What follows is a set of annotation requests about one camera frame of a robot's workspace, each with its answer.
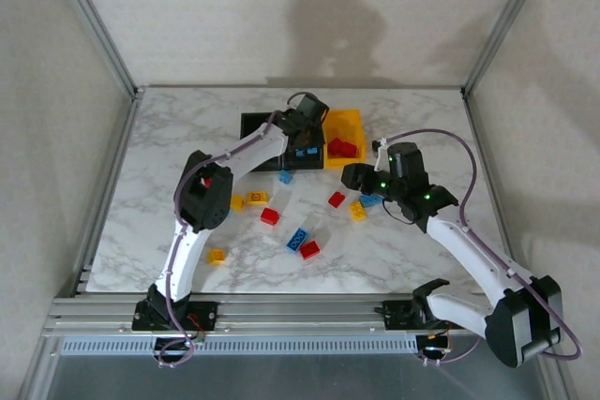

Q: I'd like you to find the long blue lego brick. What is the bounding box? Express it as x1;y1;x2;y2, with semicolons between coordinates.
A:
286;228;310;254

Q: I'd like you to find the yellow plastic bin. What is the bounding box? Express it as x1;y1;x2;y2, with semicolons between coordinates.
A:
324;109;368;170

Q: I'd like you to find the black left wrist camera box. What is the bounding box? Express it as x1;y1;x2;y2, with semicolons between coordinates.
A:
297;94;331;123

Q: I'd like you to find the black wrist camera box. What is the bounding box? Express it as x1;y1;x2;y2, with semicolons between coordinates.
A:
297;94;331;123
386;141;428;184

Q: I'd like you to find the thin black camera cable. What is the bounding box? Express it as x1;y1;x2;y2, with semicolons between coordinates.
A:
382;198;416;227

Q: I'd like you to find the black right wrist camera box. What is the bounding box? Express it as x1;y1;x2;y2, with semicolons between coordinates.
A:
386;141;428;184

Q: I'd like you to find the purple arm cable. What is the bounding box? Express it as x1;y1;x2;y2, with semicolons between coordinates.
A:
157;92;324;368
372;129;585;368

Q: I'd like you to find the aluminium side rail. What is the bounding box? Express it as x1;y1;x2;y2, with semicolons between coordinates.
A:
461;90;524;298
72;90;144;298

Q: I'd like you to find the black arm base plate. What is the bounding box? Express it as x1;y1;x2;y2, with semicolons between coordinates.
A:
132;300;219;332
382;299;451;331

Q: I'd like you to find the wide aluminium mounting rail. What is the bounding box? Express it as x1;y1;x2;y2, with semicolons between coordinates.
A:
41;294;498;340

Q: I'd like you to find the grey slotted cable duct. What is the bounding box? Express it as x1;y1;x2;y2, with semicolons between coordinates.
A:
59;336;419;358

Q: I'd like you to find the aluminium frame post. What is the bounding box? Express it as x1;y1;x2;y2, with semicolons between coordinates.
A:
533;352;578;400
44;0;145;100
460;0;557;100
18;348;65;400

